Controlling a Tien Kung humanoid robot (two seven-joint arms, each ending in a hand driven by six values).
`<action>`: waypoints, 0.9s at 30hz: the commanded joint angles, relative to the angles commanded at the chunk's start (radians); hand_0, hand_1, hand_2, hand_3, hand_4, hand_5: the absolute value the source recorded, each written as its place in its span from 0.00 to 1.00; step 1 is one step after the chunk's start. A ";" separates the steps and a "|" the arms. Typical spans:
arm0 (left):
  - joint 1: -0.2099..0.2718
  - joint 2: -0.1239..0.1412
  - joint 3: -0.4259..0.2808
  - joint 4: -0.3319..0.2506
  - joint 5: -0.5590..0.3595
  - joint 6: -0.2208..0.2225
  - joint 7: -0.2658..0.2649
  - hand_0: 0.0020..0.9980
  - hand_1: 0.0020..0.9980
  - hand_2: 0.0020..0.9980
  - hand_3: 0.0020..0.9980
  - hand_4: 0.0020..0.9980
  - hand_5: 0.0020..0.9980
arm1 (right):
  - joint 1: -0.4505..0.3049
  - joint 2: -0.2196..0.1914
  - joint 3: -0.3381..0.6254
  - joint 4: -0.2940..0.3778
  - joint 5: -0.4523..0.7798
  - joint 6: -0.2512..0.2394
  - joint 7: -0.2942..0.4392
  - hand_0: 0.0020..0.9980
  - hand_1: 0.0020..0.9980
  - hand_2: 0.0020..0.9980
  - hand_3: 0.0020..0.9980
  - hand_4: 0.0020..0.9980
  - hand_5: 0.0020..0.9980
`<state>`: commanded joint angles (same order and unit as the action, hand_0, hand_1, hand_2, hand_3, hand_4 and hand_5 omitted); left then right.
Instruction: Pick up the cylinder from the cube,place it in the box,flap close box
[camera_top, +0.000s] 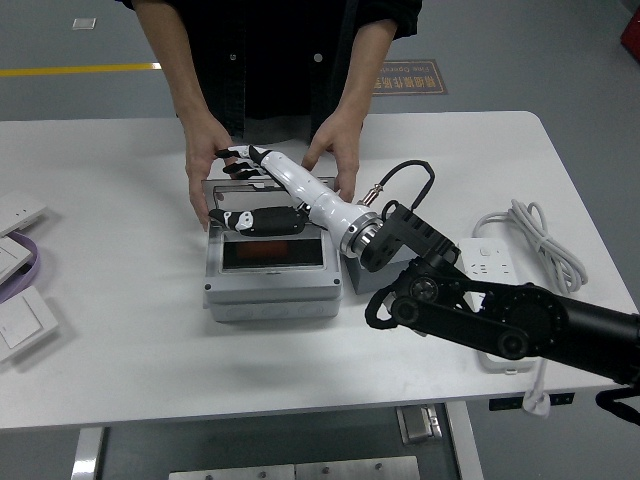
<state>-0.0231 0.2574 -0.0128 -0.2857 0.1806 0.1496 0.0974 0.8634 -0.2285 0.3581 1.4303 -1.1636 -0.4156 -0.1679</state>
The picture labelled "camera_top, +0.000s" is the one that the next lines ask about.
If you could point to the red object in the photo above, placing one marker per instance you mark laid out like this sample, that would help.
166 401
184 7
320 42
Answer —
632 32

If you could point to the person's right forearm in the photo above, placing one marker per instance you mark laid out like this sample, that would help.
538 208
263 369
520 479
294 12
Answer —
175 75

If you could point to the grey metal bracket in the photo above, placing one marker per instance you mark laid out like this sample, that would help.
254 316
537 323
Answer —
419 424

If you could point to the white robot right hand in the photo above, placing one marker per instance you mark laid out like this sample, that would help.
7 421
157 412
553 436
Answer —
310 192

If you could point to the brown floor sign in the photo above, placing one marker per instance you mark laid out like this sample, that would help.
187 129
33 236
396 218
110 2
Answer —
415 80

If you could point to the yellow floor line tape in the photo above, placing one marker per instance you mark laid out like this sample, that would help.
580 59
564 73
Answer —
75 70

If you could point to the small silver floor plate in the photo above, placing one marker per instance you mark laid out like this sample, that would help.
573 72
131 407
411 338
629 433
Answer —
84 23

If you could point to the person's left forearm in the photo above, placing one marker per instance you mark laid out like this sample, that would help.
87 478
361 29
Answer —
365 65

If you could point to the grey cube with round recess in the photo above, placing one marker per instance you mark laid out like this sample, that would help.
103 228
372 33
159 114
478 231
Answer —
365 282

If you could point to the person's right hand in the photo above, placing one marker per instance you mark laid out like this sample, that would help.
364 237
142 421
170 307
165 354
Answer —
200 150

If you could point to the white switch panel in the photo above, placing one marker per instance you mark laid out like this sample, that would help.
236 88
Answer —
25 322
20 210
10 257

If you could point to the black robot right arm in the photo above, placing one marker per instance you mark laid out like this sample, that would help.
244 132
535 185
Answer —
500 315

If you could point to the white table leg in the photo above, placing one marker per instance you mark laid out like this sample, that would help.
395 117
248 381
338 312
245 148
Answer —
87 455
465 445

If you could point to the grey metal base plate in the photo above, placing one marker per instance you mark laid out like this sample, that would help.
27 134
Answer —
300 471

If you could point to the grey junction box with lid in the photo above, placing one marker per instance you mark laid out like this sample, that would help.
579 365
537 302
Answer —
270 295

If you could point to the person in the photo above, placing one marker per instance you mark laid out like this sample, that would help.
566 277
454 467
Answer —
275 60

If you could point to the person's left hand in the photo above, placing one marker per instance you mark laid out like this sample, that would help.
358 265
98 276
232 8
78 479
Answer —
340 135

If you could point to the black table control panel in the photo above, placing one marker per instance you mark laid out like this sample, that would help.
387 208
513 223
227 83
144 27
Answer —
505 403

